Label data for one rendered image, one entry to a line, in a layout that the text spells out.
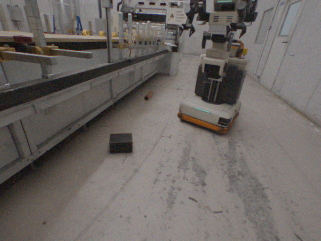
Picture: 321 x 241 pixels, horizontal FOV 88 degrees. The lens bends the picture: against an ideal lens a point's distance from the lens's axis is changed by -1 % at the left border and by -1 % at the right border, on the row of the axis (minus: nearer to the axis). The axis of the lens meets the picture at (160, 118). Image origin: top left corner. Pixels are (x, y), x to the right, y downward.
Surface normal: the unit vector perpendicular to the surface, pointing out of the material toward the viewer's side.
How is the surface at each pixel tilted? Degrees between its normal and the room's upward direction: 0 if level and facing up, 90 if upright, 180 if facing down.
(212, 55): 98
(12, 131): 90
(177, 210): 0
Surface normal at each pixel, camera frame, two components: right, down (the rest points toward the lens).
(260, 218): 0.07, -0.90
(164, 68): -0.22, 0.41
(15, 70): 0.97, 0.16
